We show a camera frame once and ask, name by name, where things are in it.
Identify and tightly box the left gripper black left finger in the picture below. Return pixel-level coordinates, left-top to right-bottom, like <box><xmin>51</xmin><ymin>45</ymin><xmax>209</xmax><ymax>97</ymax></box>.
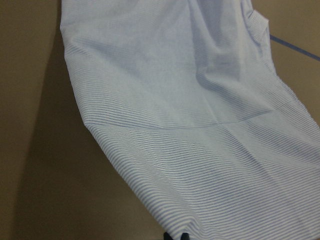
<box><xmin>163</xmin><ymin>232</ymin><xmax>173</xmax><ymax>240</ymax></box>

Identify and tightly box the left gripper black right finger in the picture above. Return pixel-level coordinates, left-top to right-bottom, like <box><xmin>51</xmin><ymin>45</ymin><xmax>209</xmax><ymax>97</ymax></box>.
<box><xmin>180</xmin><ymin>232</ymin><xmax>190</xmax><ymax>240</ymax></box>

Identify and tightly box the blue striped button shirt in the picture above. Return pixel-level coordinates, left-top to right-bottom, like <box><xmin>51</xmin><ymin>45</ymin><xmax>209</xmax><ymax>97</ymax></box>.
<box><xmin>60</xmin><ymin>0</ymin><xmax>320</xmax><ymax>240</ymax></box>

